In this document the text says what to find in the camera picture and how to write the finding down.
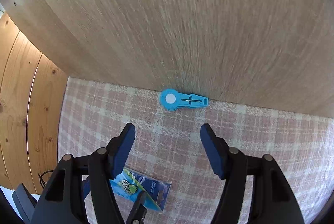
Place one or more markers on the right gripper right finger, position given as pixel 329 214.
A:
pixel 216 149

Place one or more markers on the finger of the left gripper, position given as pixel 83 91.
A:
pixel 86 187
pixel 138 211

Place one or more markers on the light wooden board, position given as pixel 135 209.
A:
pixel 268 53

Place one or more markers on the teal clothespin by board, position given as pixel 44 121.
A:
pixel 172 100

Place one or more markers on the blue foil sachet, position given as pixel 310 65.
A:
pixel 129 184

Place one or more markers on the pine wood wall panel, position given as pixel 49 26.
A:
pixel 32 91

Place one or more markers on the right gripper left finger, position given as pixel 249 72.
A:
pixel 119 149

